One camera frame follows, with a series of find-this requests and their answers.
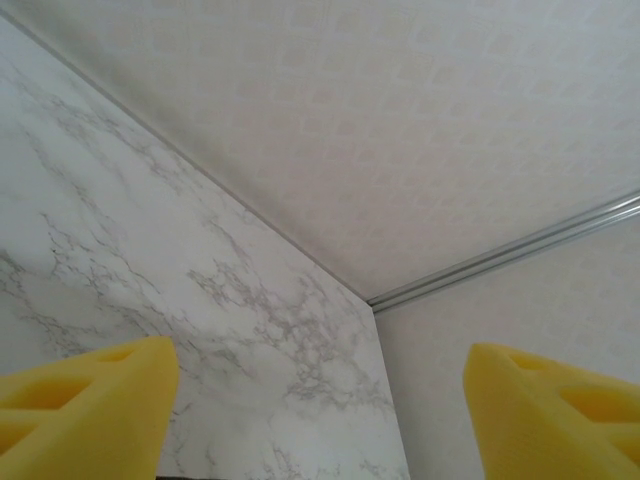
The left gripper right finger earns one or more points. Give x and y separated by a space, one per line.
550 425

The aluminium frame post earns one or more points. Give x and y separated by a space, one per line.
500 254

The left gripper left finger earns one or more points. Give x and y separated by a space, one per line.
90 415

